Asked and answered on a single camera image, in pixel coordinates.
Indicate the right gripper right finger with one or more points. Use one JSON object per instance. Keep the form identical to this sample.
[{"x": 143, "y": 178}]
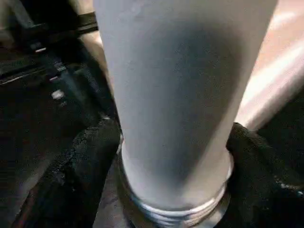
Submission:
[{"x": 268, "y": 185}]

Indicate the white plastic table top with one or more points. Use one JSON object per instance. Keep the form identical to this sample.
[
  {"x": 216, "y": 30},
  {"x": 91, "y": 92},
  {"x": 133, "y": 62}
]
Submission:
[{"x": 270, "y": 76}]

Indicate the white plastic table leg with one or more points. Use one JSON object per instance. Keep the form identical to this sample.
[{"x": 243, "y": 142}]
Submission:
[{"x": 180, "y": 95}]

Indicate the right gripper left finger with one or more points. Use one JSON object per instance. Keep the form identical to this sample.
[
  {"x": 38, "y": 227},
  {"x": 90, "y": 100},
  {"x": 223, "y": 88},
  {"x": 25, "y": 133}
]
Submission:
[{"x": 71, "y": 185}]

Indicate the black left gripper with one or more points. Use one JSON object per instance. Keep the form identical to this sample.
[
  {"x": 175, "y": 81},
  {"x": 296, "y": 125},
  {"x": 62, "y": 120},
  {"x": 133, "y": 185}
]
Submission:
[{"x": 42, "y": 47}]

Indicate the black plastic mat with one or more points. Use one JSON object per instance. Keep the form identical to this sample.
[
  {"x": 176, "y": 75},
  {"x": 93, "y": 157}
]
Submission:
[{"x": 28, "y": 133}]

